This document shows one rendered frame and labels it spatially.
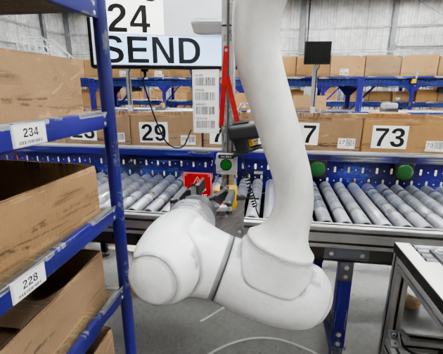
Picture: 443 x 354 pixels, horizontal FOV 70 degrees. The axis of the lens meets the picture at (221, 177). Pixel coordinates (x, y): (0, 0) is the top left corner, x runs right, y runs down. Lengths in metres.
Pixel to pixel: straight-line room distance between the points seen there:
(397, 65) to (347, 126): 4.86
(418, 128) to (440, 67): 5.01
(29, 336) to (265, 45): 0.55
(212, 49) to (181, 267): 0.86
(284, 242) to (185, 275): 0.14
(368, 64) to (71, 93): 5.94
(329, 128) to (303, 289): 1.26
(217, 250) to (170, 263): 0.08
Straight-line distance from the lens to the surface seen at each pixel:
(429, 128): 1.78
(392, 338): 1.21
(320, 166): 1.60
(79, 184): 0.65
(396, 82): 6.43
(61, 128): 0.56
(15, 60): 0.56
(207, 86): 1.04
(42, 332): 0.65
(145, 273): 0.43
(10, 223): 0.54
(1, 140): 0.47
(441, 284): 0.93
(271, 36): 0.44
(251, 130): 0.97
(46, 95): 0.60
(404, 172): 1.70
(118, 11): 1.16
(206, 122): 1.04
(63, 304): 0.68
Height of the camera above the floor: 1.19
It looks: 16 degrees down
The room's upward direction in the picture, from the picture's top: straight up
